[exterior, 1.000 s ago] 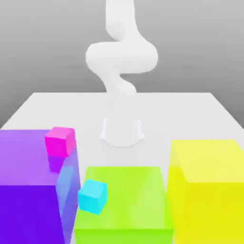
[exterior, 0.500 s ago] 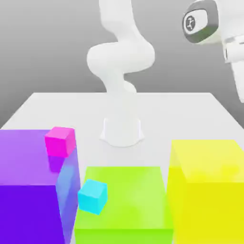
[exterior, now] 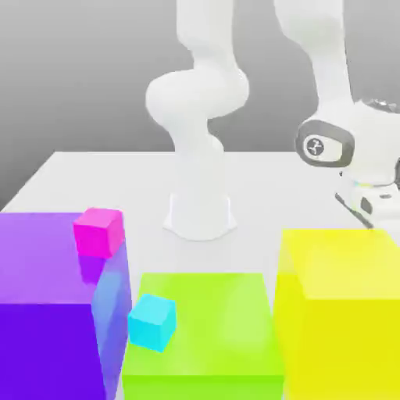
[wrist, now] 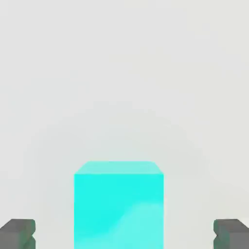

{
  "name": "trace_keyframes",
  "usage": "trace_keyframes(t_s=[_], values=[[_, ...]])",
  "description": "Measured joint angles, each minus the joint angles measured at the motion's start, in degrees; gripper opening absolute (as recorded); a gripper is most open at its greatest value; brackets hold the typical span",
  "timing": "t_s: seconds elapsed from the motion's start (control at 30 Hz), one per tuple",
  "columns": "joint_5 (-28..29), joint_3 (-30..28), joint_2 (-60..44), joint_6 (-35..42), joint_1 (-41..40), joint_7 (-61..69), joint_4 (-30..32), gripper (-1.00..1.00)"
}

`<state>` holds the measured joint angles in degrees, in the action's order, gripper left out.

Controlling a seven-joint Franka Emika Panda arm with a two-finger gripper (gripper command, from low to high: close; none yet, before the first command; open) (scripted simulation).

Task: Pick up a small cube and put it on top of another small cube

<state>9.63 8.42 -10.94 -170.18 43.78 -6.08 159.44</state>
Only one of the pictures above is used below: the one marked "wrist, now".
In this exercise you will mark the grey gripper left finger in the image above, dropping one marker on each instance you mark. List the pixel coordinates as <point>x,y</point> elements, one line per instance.
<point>16,234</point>

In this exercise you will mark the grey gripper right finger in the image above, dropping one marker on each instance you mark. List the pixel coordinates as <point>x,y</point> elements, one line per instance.
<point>232,234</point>

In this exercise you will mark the small cyan cube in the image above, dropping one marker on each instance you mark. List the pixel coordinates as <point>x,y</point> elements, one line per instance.
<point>118,206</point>

